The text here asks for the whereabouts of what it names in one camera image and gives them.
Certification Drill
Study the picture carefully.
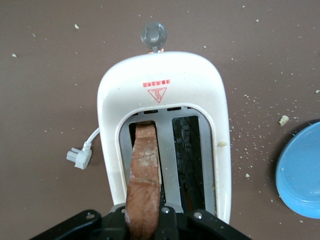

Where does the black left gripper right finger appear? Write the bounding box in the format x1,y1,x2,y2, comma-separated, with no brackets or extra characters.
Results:
156,202,252,240

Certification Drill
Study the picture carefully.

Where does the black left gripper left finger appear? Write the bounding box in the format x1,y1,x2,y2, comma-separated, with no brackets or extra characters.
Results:
29,203,132,240

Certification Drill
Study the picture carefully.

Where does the brown bread slice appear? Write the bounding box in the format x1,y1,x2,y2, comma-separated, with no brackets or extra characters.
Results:
124,120,163,240

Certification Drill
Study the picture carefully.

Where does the blue plate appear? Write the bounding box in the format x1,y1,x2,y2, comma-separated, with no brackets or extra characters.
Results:
275,121,320,220

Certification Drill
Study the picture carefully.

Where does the white two-slot toaster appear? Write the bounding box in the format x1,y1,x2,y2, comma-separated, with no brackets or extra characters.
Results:
96,21,231,225

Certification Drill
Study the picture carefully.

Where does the white toaster cord with plug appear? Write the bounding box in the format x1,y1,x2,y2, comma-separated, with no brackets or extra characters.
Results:
66,126,101,171

